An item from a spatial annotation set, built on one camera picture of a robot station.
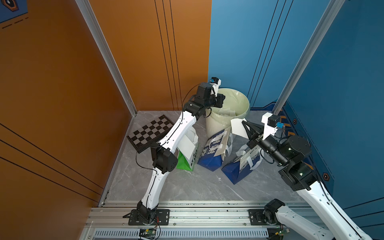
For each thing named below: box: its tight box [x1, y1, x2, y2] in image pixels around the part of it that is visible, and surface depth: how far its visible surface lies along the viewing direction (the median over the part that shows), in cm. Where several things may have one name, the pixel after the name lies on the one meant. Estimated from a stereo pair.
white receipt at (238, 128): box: [230, 118, 250, 139], surface depth 60 cm
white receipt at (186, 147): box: [177, 134, 196, 160], surface depth 79 cm
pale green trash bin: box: [206, 88, 250, 138], surface depth 94 cm
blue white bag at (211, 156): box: [197, 128, 231, 172], surface depth 82 cm
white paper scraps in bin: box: [217, 107, 236, 117], surface depth 107 cm
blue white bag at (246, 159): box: [221, 144, 265, 185], surface depth 74 cm
